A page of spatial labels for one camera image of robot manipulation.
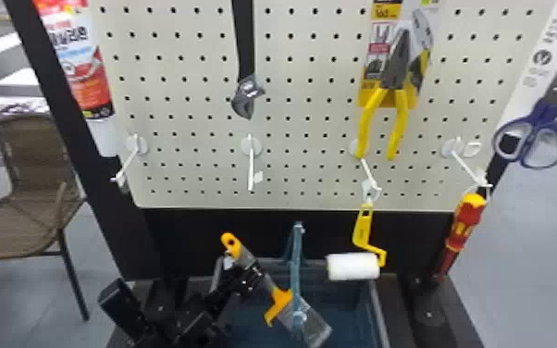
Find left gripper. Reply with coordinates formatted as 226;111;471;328
144;263;266;348

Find orange scraper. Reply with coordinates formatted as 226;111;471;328
208;231;333;348

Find blue basket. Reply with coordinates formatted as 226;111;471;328
210;220;392;348

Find yellow paint roller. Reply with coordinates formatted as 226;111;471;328
325;201;389;282

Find white pegboard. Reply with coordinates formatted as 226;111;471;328
4;0;557;342

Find red screwdriver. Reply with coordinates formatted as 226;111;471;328
435;193;488;284

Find black adjustable wrench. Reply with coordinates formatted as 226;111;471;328
229;0;266;120

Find brown chair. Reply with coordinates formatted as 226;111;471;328
0;112;91;325

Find yellow pliers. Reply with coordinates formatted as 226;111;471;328
354;0;442;162

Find red sealant tube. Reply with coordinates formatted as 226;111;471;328
32;0;120;157

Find blue scissors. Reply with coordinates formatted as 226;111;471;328
491;0;557;170

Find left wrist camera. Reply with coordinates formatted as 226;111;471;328
97;277;155;347

